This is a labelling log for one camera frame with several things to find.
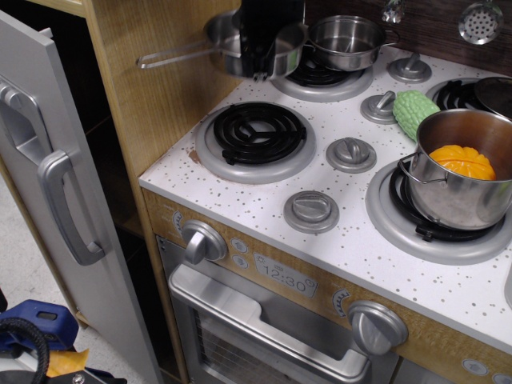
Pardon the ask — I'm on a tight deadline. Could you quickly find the black front left burner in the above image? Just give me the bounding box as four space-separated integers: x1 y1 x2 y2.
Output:
213 102 307 165

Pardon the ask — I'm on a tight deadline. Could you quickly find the orange plastic toy pumpkin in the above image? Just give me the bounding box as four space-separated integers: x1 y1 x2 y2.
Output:
429 145 497 181

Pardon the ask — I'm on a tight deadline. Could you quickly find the silver oven dial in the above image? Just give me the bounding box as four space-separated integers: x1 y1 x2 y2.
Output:
348 300 409 356
182 219 228 265

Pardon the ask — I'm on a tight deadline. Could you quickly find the steel pot front right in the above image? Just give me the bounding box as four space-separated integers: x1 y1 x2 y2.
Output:
398 109 511 230

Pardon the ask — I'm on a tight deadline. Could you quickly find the grey stovetop knob middle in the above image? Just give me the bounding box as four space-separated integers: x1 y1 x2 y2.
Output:
326 137 377 174

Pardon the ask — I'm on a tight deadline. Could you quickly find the grey stovetop knob rear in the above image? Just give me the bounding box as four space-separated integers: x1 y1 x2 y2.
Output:
387 53 432 84

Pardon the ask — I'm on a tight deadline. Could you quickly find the hanging steel skimmer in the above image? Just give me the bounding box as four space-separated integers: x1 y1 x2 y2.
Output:
458 1 504 45

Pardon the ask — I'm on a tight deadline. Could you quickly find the blue device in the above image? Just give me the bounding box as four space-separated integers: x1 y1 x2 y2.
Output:
1 299 78 350

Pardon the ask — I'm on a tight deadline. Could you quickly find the black rear right burner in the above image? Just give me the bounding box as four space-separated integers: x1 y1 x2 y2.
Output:
426 78 490 112

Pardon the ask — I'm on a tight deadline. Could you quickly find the black front right burner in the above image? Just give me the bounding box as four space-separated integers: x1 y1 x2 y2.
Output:
389 168 502 242

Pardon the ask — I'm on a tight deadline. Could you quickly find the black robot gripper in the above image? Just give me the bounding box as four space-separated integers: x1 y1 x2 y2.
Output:
238 1 306 82

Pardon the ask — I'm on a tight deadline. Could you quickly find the silver oven door handle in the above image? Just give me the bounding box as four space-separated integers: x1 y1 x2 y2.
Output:
169 265 370 383

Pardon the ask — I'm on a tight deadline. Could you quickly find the green plastic bitter gourd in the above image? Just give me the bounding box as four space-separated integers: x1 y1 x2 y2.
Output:
393 90 440 142

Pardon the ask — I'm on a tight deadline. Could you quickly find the grey fridge door handle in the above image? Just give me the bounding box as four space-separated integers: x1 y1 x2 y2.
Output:
37 150 105 266

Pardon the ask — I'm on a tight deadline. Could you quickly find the small steel long-handled pan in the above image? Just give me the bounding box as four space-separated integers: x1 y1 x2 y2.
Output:
136 10 307 81

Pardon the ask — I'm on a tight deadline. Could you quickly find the grey stovetop knob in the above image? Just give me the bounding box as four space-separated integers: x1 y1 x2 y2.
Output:
387 53 432 84
283 190 340 234
326 137 377 174
360 91 396 125

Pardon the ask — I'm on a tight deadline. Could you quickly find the black braided cable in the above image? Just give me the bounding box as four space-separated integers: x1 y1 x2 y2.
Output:
0 318 51 384

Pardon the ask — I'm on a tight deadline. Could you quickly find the silver oven dial left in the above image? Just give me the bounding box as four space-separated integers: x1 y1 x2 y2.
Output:
182 219 228 265

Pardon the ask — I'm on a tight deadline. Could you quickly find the grey stovetop knob front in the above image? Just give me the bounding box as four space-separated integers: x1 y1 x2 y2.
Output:
283 190 340 234

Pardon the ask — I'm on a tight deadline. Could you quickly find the black rear left burner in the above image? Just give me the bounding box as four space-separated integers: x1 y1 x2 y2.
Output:
286 61 351 87

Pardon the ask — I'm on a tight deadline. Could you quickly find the silver oven dial right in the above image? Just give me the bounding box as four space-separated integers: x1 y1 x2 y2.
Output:
348 300 409 356

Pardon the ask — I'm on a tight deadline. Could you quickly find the grey stovetop knob upper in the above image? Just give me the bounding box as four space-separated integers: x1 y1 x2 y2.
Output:
360 91 396 125

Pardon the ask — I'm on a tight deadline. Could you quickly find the grey fridge door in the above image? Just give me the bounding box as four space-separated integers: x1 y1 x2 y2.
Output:
1 14 162 383

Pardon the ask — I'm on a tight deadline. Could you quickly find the hanging steel utensil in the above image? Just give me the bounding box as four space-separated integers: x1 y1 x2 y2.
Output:
381 0 406 24

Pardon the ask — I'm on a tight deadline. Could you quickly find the dark pot lid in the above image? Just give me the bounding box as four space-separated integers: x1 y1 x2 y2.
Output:
474 77 511 119

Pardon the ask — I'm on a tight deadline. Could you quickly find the steel two-handled pot rear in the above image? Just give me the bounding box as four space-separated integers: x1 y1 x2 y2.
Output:
308 15 401 71

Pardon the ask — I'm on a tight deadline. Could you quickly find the yellow tape piece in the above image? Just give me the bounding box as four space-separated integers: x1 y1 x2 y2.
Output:
46 349 90 378

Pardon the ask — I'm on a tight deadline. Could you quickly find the black burner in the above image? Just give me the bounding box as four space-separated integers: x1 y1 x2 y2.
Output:
426 78 490 112
213 102 307 165
389 168 502 242
286 61 351 87

